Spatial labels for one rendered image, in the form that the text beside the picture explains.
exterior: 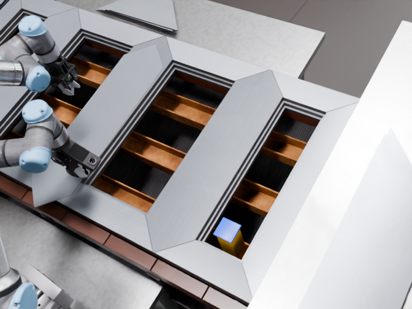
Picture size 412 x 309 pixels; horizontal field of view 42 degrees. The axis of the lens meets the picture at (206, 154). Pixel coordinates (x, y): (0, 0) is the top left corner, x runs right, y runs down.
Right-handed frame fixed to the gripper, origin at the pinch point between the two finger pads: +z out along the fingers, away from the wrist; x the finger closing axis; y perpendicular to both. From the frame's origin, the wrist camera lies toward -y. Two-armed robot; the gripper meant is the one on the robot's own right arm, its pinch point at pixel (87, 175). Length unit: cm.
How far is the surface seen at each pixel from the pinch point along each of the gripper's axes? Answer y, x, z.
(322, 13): -2, -173, 87
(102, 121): 9.1, -19.9, 0.7
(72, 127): 17.8, -13.3, 0.6
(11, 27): 78, -44, 3
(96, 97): 17.6, -27.3, 0.6
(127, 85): 9.9, -36.5, 0.7
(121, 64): 17.9, -43.8, 0.6
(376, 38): -37, -166, 87
